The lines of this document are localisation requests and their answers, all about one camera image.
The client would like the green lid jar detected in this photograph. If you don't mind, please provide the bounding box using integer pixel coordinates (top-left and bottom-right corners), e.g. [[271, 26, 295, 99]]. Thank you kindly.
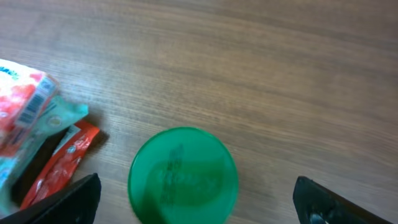
[[127, 127, 239, 224]]

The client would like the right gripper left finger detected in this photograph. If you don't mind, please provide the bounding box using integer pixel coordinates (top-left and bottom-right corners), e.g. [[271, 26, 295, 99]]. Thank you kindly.
[[1, 173, 101, 224]]

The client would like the red white tissue pack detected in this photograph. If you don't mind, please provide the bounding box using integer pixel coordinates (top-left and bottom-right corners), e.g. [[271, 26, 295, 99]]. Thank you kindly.
[[1, 59, 58, 157]]

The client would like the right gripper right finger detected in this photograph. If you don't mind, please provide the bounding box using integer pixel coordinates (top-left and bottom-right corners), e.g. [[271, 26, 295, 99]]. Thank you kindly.
[[293, 176, 392, 224]]

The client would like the red stick sachet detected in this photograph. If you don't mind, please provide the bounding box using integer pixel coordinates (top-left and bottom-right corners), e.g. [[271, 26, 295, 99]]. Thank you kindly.
[[21, 120, 100, 209]]

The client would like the teal wrapper packet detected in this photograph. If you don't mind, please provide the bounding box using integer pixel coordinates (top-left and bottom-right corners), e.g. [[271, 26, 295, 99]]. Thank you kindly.
[[1, 95, 89, 218]]

